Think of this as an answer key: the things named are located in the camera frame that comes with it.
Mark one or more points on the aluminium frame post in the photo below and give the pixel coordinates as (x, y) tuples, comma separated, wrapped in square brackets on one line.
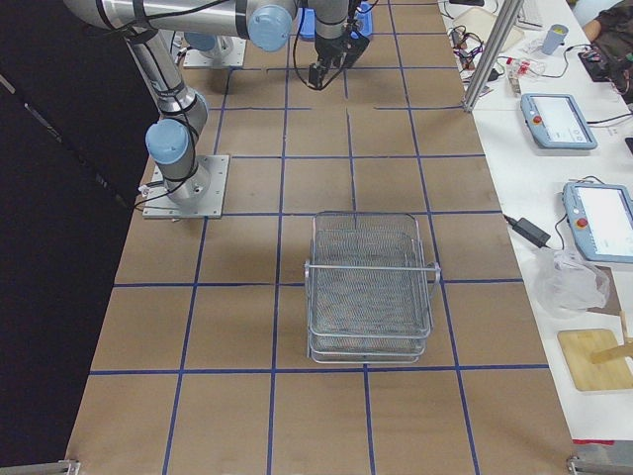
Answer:
[(499, 33)]

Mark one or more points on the far teach pendant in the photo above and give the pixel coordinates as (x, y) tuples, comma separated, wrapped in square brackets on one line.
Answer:
[(556, 121)]

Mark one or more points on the clear plastic bag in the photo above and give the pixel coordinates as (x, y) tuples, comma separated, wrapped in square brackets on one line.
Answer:
[(566, 282)]

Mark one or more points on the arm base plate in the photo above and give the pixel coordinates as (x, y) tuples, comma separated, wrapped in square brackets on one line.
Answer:
[(201, 196), (213, 52)]

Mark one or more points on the wire mesh shelf rack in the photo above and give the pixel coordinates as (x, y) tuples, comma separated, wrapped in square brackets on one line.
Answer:
[(368, 289)]

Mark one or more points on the teach pendant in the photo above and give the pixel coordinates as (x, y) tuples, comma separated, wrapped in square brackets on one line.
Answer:
[(600, 219), (556, 121)]

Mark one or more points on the wooden board stand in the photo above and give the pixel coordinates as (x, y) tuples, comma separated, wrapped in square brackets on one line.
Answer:
[(596, 360)]

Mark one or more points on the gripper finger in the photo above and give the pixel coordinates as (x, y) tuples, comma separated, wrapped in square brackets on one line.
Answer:
[(315, 75)]

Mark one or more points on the black power adapter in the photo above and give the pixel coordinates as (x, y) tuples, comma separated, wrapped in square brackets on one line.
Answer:
[(528, 230)]

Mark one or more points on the grey cup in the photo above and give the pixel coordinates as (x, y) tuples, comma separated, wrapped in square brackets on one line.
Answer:
[(554, 38)]

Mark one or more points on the near teach pendant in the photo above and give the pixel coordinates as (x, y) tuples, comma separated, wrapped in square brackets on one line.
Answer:
[(600, 219)]

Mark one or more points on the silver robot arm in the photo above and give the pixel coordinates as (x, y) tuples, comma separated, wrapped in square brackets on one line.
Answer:
[(171, 142), (268, 25)]

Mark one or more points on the blue plastic tray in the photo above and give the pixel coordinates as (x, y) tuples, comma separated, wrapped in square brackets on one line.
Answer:
[(330, 19)]

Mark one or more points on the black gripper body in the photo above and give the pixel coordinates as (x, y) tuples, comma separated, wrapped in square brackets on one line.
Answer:
[(326, 49)]

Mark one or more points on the beige tray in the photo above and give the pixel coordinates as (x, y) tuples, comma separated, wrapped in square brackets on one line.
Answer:
[(480, 22)]

